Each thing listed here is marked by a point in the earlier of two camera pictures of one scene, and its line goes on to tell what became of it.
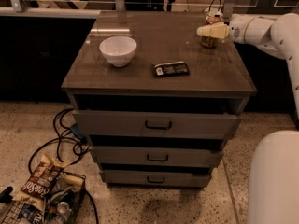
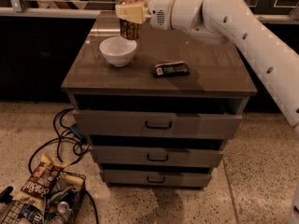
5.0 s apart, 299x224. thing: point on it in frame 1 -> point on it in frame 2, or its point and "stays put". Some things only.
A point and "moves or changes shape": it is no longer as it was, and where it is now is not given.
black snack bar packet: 175,68 stays put
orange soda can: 211,18 moves or changes shape
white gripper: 237,29 -> 159,12
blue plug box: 78,130 stays put
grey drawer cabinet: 155,106 stays put
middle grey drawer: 156,157 stays put
